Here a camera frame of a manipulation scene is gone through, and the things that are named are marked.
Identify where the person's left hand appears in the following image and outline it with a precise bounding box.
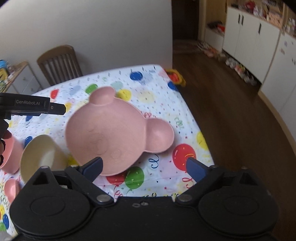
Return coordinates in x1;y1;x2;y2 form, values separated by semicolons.
0;119;12;164

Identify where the small pink heart bowl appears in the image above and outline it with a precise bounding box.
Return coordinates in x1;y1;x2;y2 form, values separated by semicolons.
4;178;21;204

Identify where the white drawer cabinet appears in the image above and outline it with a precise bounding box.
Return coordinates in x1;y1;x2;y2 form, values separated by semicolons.
1;61;43;95

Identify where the balloon birthday tablecloth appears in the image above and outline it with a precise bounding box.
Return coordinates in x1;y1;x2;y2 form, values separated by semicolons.
0;64;215;239

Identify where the pink round bowl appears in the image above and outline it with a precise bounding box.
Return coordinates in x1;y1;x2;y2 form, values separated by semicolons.
1;136;23;174

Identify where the pink bear-shaped plate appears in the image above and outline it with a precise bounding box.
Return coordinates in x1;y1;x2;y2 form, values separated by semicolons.
65;86;175;176

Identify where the brown wooden chair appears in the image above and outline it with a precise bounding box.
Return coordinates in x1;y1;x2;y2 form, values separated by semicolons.
37;45;83;86

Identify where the cream bowl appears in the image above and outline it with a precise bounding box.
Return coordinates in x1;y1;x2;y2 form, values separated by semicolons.
20;135;68;183

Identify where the yellow toy on floor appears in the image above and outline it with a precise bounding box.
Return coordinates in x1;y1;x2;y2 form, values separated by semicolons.
165;69;186;87

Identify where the white wardrobe cabinet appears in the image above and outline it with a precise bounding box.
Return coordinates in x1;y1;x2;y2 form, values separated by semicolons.
222;6;295;122

